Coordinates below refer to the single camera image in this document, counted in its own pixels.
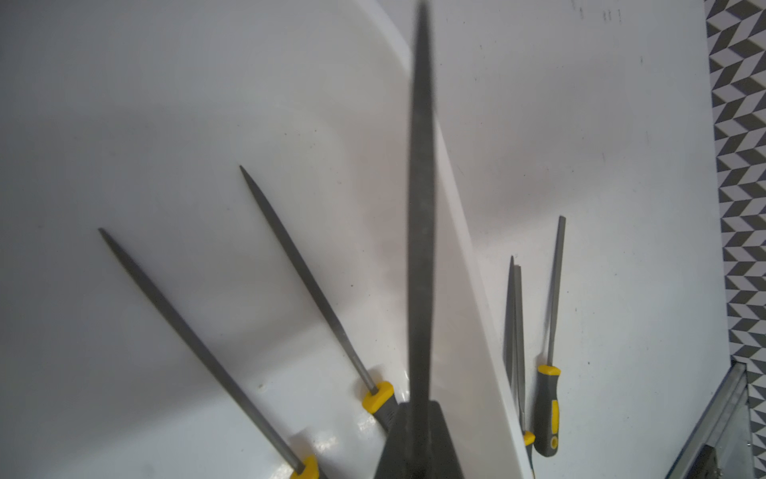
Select file tool three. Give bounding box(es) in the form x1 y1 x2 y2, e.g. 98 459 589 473
407 1 436 434

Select file tool four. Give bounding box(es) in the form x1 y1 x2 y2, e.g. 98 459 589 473
239 166 399 434

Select aluminium front rail frame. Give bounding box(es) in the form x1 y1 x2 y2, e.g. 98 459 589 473
667 361 756 479

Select file tool five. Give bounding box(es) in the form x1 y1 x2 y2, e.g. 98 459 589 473
98 228 327 478

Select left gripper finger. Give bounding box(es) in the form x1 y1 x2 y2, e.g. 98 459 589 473
373 400 464 478

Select file tool two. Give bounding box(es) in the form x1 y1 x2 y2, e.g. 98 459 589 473
511 259 536 477

